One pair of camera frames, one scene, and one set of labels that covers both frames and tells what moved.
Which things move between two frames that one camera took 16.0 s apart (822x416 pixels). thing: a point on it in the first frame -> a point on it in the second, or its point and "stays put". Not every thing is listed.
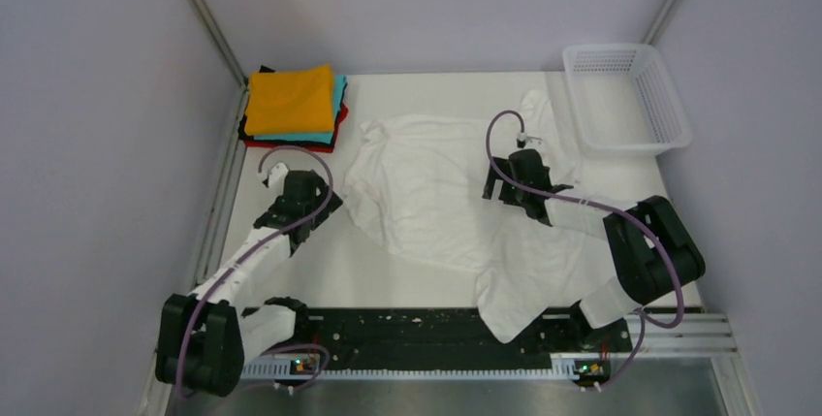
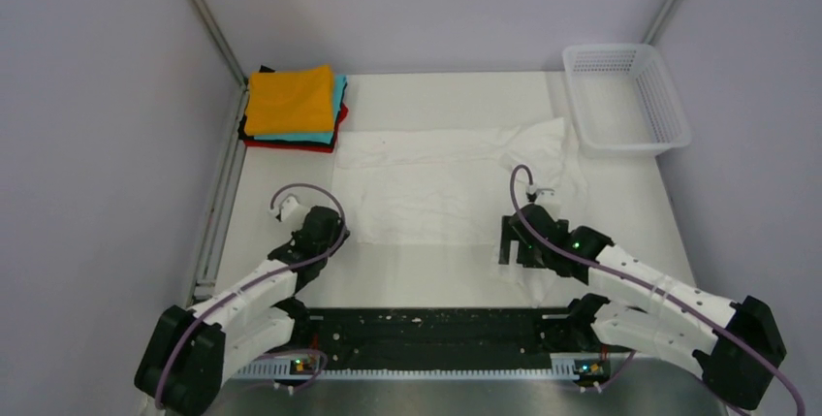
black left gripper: (335, 204) -> (337, 234)
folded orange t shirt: (291, 102) stays put
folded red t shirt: (342, 114) stays put
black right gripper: (505, 166) -> (509, 235)
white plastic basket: (624, 99) stays put
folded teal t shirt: (339, 83) stays put
